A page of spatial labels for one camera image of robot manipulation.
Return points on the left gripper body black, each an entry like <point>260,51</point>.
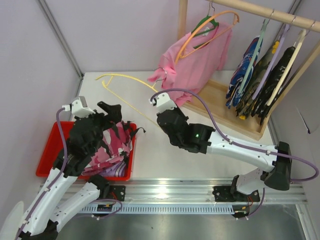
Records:
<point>99,117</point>

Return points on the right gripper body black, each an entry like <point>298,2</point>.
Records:
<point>167,120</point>

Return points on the pink camouflage trousers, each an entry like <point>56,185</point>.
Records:
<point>118,144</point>

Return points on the yellow hanger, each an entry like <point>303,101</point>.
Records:
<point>133,89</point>

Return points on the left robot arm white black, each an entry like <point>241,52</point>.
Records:
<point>39,222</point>

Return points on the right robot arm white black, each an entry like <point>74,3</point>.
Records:
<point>273,167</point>

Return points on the olive camouflage trousers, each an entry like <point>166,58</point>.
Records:
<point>258,73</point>

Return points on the blue patterned trousers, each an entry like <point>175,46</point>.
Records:
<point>233,96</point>

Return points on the black patterned trousers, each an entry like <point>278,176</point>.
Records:
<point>260,108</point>

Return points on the mint green hanger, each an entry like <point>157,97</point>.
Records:
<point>256,52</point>

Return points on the purple hanger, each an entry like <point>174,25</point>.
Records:
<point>273,59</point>

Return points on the cream hanger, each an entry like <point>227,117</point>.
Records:
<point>298,44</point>

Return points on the red plastic bin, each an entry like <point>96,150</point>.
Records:
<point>54,147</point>

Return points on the purple folded garment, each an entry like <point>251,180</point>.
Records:
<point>117,170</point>

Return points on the plain pink garment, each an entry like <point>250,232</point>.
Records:
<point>202,56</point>

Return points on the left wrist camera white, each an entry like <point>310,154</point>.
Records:
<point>78,107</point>

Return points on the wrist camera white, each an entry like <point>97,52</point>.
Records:
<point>78,107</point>
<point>163,102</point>

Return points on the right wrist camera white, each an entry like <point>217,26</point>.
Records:
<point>163,102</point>

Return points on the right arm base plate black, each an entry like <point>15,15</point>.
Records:
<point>227,193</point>

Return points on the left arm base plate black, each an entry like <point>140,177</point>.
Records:
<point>117,192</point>

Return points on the white slotted cable duct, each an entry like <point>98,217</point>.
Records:
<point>169,209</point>

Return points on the aluminium mounting rail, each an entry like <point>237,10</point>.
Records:
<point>178,191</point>

